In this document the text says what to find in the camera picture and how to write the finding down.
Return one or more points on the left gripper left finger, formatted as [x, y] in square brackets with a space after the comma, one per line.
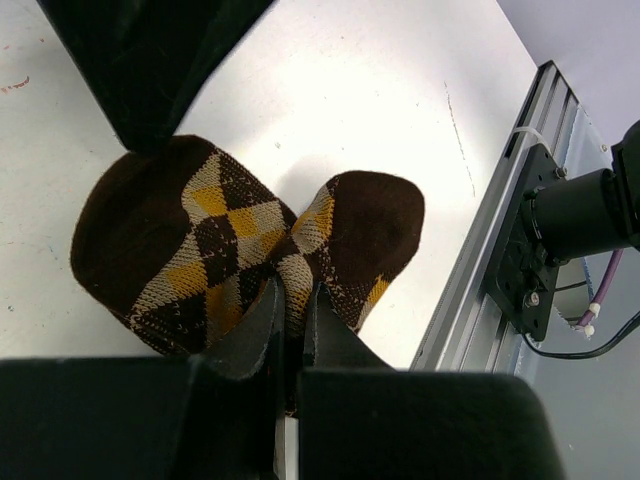
[234, 426]

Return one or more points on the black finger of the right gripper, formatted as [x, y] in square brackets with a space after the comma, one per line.
[145, 61]

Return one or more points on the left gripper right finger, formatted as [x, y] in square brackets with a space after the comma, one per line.
[346, 423]

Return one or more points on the brown argyle sock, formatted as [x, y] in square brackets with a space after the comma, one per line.
[178, 246]

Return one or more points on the aluminium front rail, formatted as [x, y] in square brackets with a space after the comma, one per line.
[468, 330]

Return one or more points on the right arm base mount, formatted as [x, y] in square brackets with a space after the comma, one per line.
[518, 278]

